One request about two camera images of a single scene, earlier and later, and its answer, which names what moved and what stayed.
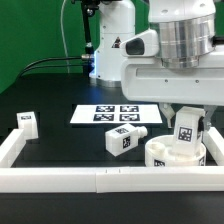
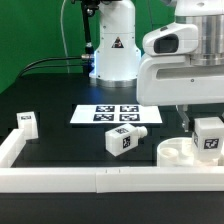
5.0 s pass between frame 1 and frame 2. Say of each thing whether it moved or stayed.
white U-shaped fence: stayed
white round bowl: moved
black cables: stayed
